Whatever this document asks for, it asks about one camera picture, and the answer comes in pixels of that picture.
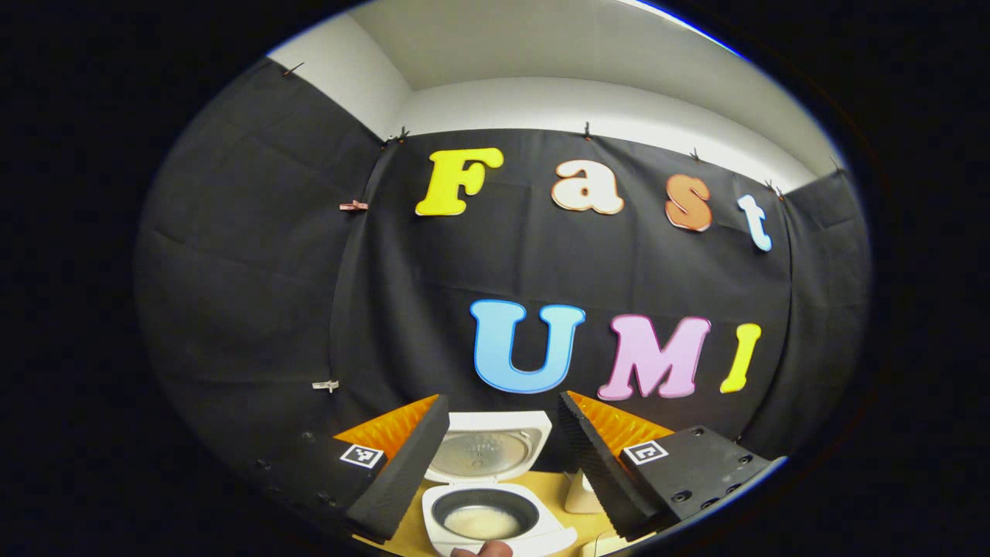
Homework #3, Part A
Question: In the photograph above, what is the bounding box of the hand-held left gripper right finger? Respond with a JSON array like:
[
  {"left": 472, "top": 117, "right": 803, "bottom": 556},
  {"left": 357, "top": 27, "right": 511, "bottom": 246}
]
[{"left": 557, "top": 389, "right": 787, "bottom": 542}]

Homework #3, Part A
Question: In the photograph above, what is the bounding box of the white rice cooker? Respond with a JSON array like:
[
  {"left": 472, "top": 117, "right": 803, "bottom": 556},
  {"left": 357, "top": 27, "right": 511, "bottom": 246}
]
[{"left": 422, "top": 411, "right": 579, "bottom": 557}]

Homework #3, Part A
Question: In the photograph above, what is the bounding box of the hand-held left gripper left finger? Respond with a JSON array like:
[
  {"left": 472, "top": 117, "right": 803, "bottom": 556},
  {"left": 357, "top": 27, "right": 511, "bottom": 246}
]
[{"left": 232, "top": 393, "right": 452, "bottom": 543}]

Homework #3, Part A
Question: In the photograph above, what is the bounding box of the white toaster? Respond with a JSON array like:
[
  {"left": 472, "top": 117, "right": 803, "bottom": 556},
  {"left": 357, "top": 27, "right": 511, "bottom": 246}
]
[{"left": 563, "top": 470, "right": 605, "bottom": 515}]

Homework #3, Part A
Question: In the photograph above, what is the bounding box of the black backdrop cloth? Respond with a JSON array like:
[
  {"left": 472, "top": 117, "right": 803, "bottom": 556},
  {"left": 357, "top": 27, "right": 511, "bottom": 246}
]
[{"left": 133, "top": 58, "right": 873, "bottom": 496}]

